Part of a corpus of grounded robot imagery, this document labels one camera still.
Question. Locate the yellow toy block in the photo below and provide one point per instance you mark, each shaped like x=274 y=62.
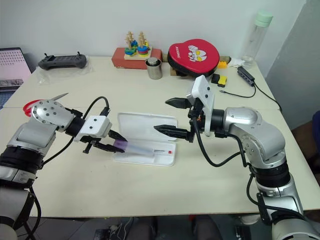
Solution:
x=222 y=65

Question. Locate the yellow and black block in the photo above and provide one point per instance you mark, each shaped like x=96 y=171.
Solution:
x=222 y=81

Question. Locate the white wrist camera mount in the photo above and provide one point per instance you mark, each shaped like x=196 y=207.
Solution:
x=96 y=126
x=203 y=92

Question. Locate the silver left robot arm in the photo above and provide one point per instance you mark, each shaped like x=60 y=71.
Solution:
x=47 y=116

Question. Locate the black handheld controller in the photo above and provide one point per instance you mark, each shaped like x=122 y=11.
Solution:
x=62 y=61

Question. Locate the clear bottle green lid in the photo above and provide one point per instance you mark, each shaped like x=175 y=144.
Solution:
x=256 y=40

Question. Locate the silver metal cylinder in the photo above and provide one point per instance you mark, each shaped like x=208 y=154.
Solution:
x=153 y=68

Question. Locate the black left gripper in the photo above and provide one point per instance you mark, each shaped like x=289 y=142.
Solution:
x=91 y=144

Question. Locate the white pencil case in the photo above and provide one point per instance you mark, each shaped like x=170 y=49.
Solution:
x=140 y=125

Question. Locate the purple marker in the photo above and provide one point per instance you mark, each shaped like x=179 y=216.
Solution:
x=136 y=147

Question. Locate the grey USB hub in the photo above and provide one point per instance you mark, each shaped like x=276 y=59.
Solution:
x=246 y=75

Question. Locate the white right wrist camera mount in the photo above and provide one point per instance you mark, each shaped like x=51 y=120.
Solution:
x=203 y=92

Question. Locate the black small block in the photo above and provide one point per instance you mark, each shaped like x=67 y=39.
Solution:
x=215 y=78

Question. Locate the laptop with pink screen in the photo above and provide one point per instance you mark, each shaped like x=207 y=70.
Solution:
x=11 y=67

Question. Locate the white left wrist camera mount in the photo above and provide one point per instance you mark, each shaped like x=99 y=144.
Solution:
x=96 y=126

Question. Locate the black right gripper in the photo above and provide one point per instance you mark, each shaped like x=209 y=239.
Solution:
x=196 y=112

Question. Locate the red-brown box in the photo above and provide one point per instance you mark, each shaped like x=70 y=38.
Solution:
x=117 y=58

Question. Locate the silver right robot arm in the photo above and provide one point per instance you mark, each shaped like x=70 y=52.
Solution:
x=257 y=135

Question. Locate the white crumpled tissue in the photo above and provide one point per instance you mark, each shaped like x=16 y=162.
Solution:
x=236 y=62

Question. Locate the clear plastic bag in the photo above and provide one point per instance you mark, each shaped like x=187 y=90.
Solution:
x=43 y=76

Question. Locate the wooden stacking toy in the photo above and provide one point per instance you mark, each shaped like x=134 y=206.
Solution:
x=137 y=47

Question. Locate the red boxing pad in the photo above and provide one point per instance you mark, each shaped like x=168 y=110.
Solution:
x=193 y=56

